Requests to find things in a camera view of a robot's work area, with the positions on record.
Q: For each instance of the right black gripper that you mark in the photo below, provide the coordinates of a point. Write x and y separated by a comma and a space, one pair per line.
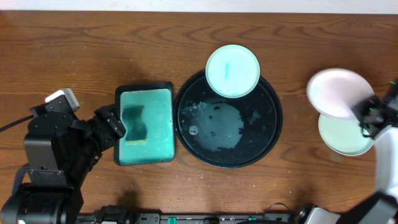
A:
359, 108

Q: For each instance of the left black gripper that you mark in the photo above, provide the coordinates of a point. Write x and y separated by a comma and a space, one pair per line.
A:
109, 123

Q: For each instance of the dark green sponge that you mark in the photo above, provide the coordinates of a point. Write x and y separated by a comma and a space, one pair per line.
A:
136, 130

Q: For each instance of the mint plate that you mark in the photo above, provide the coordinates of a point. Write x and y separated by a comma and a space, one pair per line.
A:
232, 71
343, 136

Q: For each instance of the white plate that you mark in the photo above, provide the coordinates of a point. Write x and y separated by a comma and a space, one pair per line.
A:
335, 91

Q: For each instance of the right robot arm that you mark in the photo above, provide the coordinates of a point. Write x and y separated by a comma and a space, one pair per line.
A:
381, 206

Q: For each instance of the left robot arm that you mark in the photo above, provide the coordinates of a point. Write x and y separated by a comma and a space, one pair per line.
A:
61, 150

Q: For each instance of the green rectangular tray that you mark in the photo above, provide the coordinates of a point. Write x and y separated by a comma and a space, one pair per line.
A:
157, 100

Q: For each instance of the black round tray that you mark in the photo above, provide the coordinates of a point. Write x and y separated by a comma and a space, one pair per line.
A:
227, 132

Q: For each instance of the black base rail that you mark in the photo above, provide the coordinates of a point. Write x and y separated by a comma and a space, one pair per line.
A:
310, 214

